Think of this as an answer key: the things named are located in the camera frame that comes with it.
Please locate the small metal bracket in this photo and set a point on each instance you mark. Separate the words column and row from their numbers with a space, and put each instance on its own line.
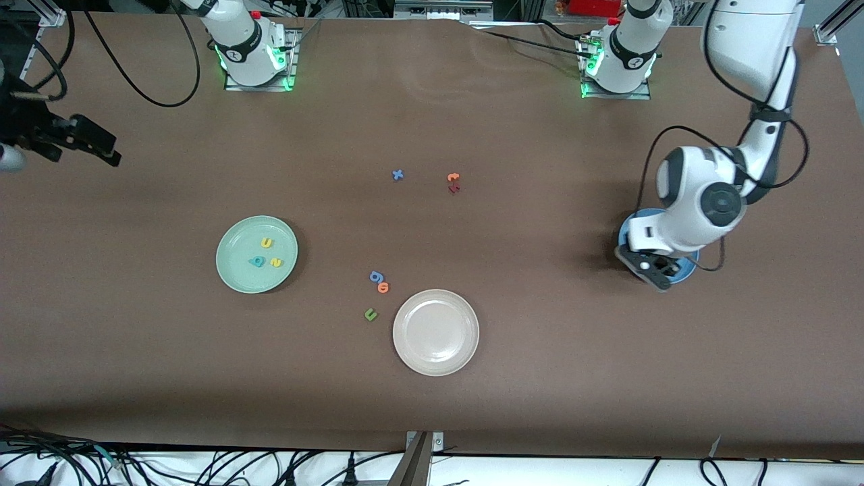
column 437, row 442

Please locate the beige plate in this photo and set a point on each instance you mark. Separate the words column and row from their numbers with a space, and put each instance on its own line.
column 436, row 332

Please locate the aluminium frame post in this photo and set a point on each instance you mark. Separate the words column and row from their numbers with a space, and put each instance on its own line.
column 837, row 23

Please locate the grey metal box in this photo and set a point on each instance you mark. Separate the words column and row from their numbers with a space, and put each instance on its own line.
column 442, row 8

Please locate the blue foam letter g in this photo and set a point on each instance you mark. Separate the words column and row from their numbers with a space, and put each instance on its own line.
column 373, row 274

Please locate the white paper tag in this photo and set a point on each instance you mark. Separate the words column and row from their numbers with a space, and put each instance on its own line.
column 715, row 447

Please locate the red box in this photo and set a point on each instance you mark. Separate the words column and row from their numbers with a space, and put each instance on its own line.
column 597, row 7

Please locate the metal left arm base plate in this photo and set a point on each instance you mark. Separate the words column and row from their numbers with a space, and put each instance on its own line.
column 617, row 96

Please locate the light green plate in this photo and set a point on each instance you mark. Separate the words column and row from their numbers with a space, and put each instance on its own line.
column 243, row 270

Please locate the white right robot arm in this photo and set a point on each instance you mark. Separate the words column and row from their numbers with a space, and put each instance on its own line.
column 246, row 40

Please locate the aluminium corner bracket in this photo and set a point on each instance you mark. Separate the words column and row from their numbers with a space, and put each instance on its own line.
column 52, row 17

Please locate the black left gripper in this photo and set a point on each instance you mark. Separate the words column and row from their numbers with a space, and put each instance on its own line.
column 661, row 262

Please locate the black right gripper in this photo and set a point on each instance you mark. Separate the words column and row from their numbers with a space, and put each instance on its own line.
column 28, row 125

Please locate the blue plate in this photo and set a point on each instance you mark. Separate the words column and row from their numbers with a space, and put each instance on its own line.
column 688, row 270

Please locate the aluminium profile beam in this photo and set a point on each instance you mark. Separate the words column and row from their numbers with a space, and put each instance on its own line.
column 412, row 466

